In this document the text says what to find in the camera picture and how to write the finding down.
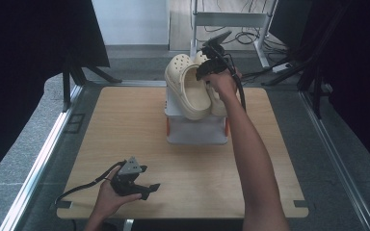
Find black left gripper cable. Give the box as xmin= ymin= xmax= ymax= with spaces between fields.
xmin=54 ymin=160 xmax=127 ymax=205

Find black tripod stand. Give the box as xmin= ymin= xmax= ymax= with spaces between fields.
xmin=261 ymin=6 xmax=335 ymax=120
xmin=61 ymin=52 xmax=123 ymax=114

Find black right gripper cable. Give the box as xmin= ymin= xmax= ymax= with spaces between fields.
xmin=224 ymin=53 xmax=248 ymax=113

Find cream clog shoe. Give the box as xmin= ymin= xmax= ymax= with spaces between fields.
xmin=164 ymin=53 xmax=214 ymax=121
xmin=193 ymin=49 xmax=229 ymax=117

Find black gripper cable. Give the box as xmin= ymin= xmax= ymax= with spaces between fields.
xmin=54 ymin=160 xmax=127 ymax=205
xmin=224 ymin=53 xmax=248 ymax=113

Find black floor cables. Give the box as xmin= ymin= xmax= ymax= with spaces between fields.
xmin=196 ymin=0 xmax=290 ymax=85

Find white power strip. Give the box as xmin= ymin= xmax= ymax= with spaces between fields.
xmin=271 ymin=62 xmax=293 ymax=74

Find person's right hand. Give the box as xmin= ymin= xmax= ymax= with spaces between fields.
xmin=201 ymin=67 xmax=243 ymax=104

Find grey two-tier shoe rack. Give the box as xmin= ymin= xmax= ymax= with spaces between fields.
xmin=164 ymin=86 xmax=231 ymax=145

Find black curtain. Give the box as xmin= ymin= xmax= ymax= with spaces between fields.
xmin=268 ymin=0 xmax=370 ymax=177
xmin=0 ymin=0 xmax=111 ymax=191

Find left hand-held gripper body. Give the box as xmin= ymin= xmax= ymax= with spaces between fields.
xmin=110 ymin=156 xmax=152 ymax=201

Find person's left hand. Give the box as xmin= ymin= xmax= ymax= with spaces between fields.
xmin=93 ymin=165 xmax=143 ymax=219

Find aluminium floor rail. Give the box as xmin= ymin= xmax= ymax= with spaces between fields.
xmin=298 ymin=90 xmax=370 ymax=231
xmin=0 ymin=84 xmax=85 ymax=231

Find white metal stand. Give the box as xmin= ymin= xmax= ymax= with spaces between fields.
xmin=188 ymin=0 xmax=279 ymax=69

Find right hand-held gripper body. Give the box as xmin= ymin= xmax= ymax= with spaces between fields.
xmin=195 ymin=30 xmax=236 ymax=82

